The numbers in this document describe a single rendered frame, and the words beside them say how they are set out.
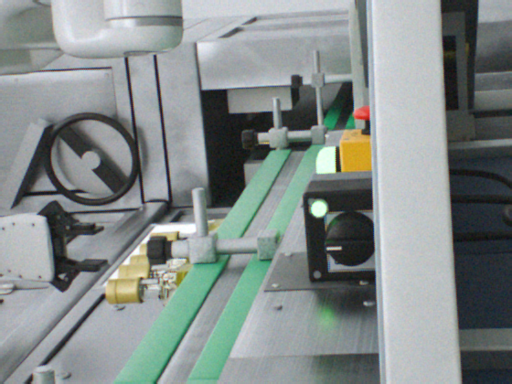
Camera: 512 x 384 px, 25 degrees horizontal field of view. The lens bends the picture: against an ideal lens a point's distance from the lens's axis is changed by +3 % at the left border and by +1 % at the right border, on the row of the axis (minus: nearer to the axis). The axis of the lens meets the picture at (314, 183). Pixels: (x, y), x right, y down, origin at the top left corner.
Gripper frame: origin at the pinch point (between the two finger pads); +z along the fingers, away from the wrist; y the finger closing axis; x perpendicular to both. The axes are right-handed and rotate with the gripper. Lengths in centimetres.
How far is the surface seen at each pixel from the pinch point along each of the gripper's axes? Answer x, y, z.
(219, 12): 337, 6, -136
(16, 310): 16.0, -17.0, -26.6
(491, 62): 100, 13, 41
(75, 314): 2.8, -12.0, -5.9
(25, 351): -10.5, -12.9, -6.0
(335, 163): -31, 20, 52
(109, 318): 3.2, -12.6, -0.3
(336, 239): -61, 21, 63
